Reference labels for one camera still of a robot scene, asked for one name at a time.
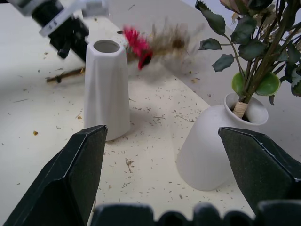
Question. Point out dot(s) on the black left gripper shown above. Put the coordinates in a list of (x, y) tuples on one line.
[(70, 35)]

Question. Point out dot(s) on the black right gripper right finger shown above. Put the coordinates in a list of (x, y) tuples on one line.
[(258, 169)]

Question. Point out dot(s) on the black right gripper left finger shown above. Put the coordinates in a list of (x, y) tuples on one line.
[(70, 179)]

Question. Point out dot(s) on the red dried flower bouquet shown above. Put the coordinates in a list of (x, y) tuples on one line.
[(138, 44)]

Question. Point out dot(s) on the green leafy flower bouquet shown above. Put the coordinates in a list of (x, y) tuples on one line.
[(249, 49)]

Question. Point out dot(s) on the round-shouldered white vase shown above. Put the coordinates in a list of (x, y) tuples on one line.
[(204, 150)]

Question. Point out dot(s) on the small yellow petal scrap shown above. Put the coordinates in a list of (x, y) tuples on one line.
[(35, 133)]

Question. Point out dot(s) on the tall faceted white vase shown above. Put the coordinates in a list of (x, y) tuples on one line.
[(105, 94)]

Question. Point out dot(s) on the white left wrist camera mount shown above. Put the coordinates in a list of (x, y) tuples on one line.
[(58, 20)]

